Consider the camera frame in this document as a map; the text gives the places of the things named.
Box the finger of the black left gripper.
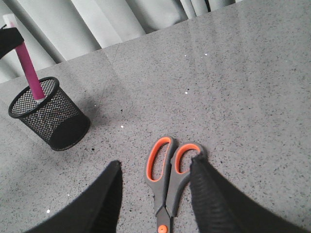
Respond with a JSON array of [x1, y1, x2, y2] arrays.
[[0, 27, 24, 58]]

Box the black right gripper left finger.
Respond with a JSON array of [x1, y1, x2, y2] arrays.
[[27, 160, 122, 233]]

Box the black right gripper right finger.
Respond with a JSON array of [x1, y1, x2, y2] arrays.
[[190, 155, 305, 233]]

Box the magenta pen with white caps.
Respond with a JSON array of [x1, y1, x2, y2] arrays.
[[1, 14, 46, 103]]

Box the grey orange handled scissors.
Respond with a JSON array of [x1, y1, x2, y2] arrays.
[[144, 135, 207, 233]]

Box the black mesh pen cup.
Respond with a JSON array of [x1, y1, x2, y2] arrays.
[[8, 77, 90, 151]]

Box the grey curtain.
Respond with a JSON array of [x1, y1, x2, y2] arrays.
[[0, 0, 232, 71]]

